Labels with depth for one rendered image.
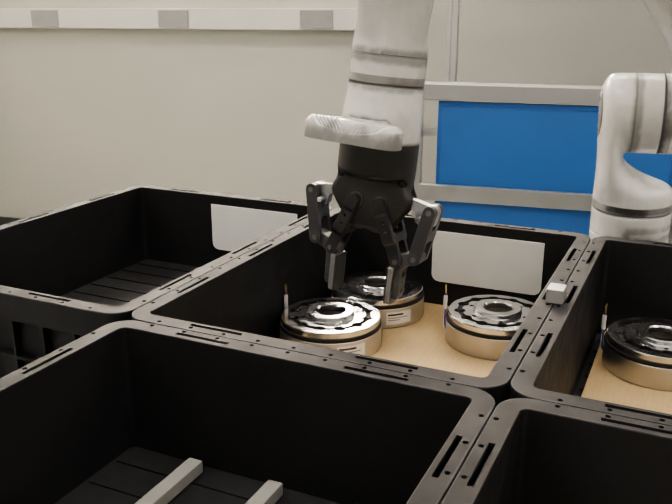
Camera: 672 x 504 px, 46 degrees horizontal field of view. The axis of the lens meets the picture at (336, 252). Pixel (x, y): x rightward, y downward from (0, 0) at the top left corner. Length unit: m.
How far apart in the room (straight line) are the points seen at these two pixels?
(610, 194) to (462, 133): 1.62
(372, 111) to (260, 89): 2.98
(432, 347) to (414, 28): 0.31
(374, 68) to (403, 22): 0.05
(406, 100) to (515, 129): 1.84
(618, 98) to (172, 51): 3.08
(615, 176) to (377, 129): 0.38
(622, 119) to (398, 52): 0.33
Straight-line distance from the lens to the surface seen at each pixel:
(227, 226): 1.03
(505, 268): 0.89
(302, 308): 0.82
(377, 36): 0.71
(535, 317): 0.63
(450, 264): 0.91
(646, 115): 0.95
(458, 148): 2.57
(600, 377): 0.78
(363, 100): 0.72
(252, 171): 3.76
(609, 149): 0.96
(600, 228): 1.00
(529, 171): 2.56
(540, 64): 3.39
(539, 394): 0.51
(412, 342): 0.82
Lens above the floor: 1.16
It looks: 17 degrees down
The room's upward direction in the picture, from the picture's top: straight up
